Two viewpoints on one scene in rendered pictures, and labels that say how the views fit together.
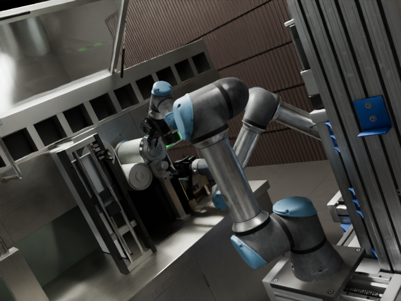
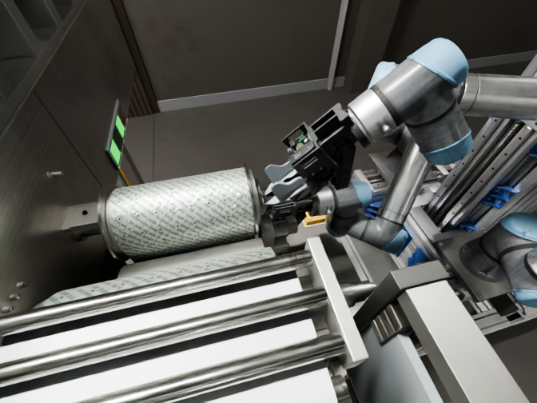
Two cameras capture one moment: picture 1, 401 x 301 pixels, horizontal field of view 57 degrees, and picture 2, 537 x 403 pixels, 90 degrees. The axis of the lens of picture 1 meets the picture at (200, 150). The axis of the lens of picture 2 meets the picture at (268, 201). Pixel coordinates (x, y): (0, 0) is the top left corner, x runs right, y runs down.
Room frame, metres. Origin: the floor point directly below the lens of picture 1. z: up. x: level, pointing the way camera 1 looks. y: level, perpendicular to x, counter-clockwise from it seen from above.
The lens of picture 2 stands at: (1.53, 0.50, 1.67)
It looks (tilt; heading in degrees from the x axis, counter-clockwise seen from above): 51 degrees down; 294
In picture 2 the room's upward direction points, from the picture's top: straight up
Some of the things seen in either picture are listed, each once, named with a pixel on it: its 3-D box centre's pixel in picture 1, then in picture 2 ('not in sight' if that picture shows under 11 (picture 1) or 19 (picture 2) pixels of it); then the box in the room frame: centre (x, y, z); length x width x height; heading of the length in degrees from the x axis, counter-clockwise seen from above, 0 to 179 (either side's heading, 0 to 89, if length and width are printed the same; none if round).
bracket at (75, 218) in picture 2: not in sight; (83, 216); (1.94, 0.38, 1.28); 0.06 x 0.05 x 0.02; 37
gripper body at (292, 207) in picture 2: (188, 166); (292, 205); (1.65, 0.08, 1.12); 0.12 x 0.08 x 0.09; 37
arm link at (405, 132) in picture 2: not in sight; (415, 134); (1.34, -0.57, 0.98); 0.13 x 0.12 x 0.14; 174
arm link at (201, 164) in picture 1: (212, 166); (348, 197); (1.52, -0.02, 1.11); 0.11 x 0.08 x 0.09; 37
